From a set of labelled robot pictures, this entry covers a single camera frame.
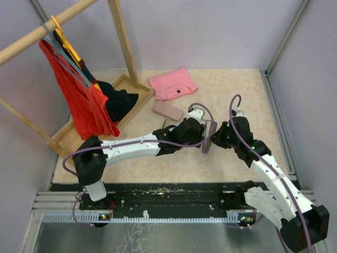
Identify grey blue hanger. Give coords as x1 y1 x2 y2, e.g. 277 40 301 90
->
40 23 92 89

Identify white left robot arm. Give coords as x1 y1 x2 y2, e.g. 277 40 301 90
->
73 118 205 209

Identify folded pink shirt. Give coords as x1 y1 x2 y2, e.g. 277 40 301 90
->
149 68 198 102

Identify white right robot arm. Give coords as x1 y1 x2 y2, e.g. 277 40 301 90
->
211 115 330 252

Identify flag newspaper print glasses case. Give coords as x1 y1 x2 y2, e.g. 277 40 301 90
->
162 119 167 129

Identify yellow hanger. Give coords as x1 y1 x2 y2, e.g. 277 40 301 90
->
51 15 101 91

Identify wooden clothes rack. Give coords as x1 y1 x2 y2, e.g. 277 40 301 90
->
0 0 155 159

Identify grey blue frame sunglasses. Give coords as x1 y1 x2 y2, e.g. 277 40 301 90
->
201 106 217 154

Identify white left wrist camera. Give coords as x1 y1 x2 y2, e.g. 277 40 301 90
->
187 106 205 123

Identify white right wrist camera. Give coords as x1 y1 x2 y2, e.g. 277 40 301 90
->
231 106 246 118

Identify pink glasses case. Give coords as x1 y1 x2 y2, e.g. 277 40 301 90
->
152 101 184 122

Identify red hanging shirt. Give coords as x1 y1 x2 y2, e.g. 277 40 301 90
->
38 40 120 140

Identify dark navy garment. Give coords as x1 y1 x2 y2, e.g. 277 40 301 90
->
52 30 140 123

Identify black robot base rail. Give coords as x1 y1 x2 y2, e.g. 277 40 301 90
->
47 183 264 229

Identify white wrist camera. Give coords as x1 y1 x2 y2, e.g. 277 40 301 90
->
187 106 205 123
231 106 246 118

